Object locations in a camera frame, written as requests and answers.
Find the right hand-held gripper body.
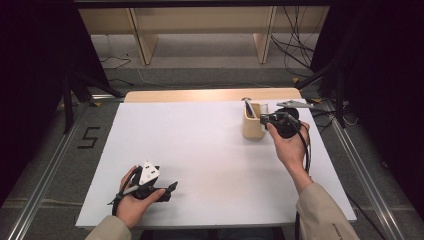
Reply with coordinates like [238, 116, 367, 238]
[271, 99, 315, 140]

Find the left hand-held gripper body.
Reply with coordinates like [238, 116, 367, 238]
[129, 160, 162, 202]

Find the beige pen holder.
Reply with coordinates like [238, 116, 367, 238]
[242, 102, 268, 140]

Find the person's right hand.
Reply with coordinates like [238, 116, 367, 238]
[266, 121, 312, 176]

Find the person's left hand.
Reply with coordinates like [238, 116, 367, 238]
[116, 165, 167, 230]

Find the white table cover board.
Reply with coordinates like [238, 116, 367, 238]
[75, 98, 358, 230]

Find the black metal stand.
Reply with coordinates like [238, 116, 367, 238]
[294, 59, 348, 129]

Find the light wooden table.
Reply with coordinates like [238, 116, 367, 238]
[123, 87, 303, 104]

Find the black tripod stand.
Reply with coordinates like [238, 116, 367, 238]
[61, 71, 125, 134]

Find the dark curtain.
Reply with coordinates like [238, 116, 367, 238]
[0, 0, 109, 206]
[311, 0, 424, 218]

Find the light wooden desk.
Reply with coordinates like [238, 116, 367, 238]
[78, 6, 331, 66]

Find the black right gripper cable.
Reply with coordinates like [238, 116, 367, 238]
[283, 112, 313, 240]

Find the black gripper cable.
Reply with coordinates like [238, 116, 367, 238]
[283, 112, 313, 240]
[107, 165, 141, 217]

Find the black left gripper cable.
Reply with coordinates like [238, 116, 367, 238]
[107, 165, 141, 217]

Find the bundle of black floor cables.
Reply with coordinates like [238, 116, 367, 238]
[269, 6, 323, 78]

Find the aluminium floor rail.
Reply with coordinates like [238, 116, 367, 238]
[6, 103, 88, 240]
[322, 99, 408, 240]

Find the thin black floor cable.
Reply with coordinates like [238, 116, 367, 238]
[99, 55, 133, 71]

